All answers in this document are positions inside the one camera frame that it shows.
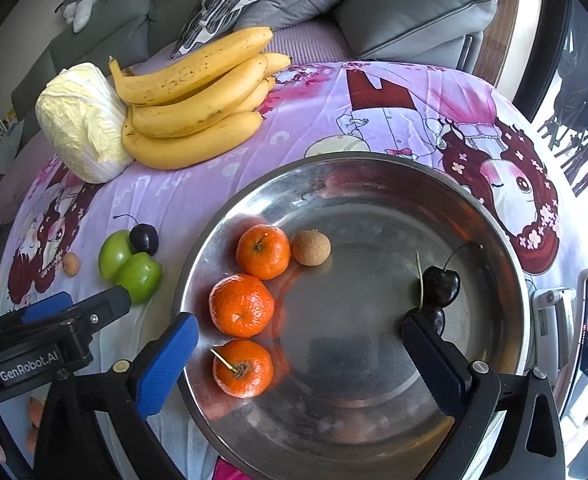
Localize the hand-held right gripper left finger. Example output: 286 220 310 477
34 312 201 480

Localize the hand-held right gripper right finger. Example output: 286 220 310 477
401 316 568 480

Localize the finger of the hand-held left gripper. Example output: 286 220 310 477
4 291 74 325
18 285 132 346

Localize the dark cherry with straight stem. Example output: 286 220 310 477
406 251 447 337

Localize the dark cherry with curved stem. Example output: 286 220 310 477
420 242 484 307

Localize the long-stemmed tangerine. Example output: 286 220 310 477
210 339 275 399

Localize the stainless steel basin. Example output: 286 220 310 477
173 152 532 480

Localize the person's left hand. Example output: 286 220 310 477
0 396 45 463

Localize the green apple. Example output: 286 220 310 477
116 252 165 306
98 230 135 281

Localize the silver phone stand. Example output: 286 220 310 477
530 287 582 377

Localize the napa cabbage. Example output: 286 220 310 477
35 62 134 185

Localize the banana bunch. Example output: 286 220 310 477
108 26 293 171

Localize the grey sofa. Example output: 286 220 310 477
0 0 500 161

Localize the black chair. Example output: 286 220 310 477
536 25 588 196

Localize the black and white patterned cushion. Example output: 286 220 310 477
171 0 325 59

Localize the lilac knitted seat mat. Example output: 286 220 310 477
124 25 352 73

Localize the grey leather cushion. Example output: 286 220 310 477
331 0 499 61

